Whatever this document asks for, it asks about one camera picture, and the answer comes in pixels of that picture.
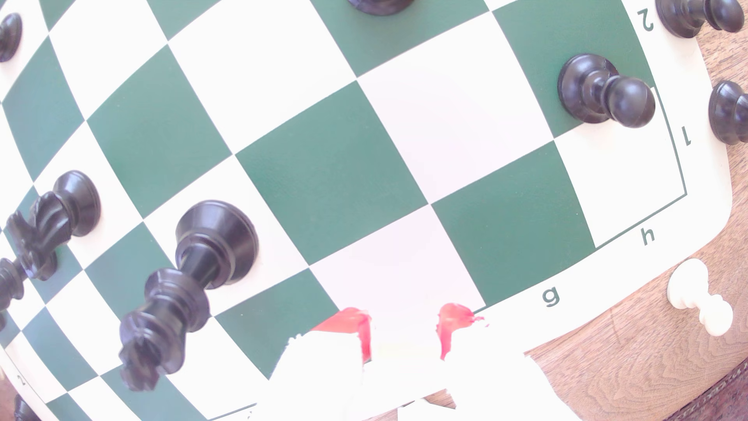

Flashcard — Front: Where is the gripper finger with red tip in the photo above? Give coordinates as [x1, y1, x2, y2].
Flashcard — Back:
[251, 308, 372, 421]
[436, 303, 579, 421]

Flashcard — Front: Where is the green and white chess mat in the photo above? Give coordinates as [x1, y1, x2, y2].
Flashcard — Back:
[0, 0, 734, 421]

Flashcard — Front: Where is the white chess pawn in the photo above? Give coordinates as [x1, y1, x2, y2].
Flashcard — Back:
[667, 258, 734, 338]

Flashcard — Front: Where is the black chess piece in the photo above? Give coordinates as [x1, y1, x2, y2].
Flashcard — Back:
[13, 394, 43, 421]

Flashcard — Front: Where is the black chess pawn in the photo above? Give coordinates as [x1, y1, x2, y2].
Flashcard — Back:
[0, 13, 23, 63]
[654, 0, 746, 39]
[348, 0, 416, 16]
[557, 54, 657, 129]

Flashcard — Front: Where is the black chess rook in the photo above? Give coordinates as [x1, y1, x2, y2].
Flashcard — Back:
[708, 80, 748, 146]

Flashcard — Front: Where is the dark brown stitched strip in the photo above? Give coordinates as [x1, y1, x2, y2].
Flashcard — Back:
[666, 358, 748, 421]

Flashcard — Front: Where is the black rook on d3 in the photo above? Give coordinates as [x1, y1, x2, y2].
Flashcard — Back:
[5, 170, 102, 281]

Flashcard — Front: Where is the black pawn on c3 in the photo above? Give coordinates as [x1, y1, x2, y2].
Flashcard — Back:
[0, 257, 27, 313]

